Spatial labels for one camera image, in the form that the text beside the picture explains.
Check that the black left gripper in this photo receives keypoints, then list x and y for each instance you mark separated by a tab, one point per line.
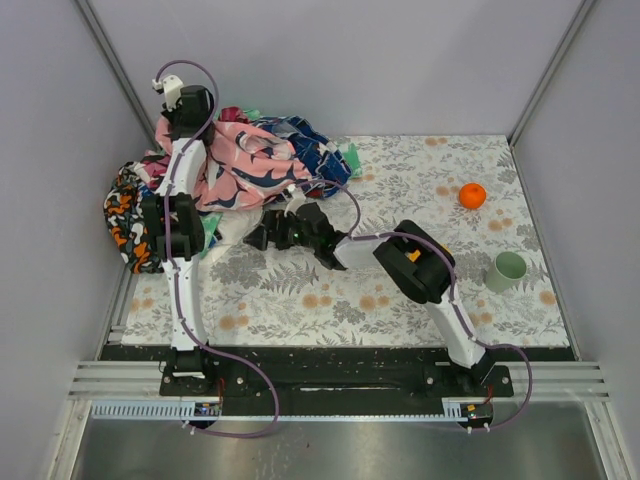
173	118

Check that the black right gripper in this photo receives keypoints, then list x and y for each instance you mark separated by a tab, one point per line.
273	235

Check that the pink navy patterned cloth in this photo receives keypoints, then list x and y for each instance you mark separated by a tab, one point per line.
246	167

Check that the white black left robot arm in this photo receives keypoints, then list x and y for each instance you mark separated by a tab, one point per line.
177	236

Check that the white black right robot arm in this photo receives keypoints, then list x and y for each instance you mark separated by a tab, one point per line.
421	269

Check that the blue white red cloth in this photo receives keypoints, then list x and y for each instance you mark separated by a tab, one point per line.
310	155

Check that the orange black camo cloth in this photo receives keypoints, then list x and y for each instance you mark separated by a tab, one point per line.
122	210

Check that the green white tie-dye cloth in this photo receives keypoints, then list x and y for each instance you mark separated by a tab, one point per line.
352	160

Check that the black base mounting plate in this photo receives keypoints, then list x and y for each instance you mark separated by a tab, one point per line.
426	372

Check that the yellow plastic bowl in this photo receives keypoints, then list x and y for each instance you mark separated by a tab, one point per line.
416	252

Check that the floral patterned table mat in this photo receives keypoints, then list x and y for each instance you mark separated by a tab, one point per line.
286	298

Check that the orange fruit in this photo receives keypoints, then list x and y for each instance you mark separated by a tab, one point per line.
472	196

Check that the pale green cup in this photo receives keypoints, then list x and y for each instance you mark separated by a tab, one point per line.
507	269

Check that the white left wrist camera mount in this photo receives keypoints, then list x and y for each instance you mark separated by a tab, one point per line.
170	87

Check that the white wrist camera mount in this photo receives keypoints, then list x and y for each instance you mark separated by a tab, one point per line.
295	199
170	87

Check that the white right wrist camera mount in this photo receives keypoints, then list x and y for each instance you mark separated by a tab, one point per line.
295	199

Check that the left aluminium corner post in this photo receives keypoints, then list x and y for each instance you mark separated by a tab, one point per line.
106	48

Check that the aluminium corner post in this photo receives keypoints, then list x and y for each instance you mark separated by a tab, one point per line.
575	26
106	48

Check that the grey slotted cable duct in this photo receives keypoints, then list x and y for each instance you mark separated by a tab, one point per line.
321	406

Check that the right aluminium corner post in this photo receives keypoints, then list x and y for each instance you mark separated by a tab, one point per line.
575	26

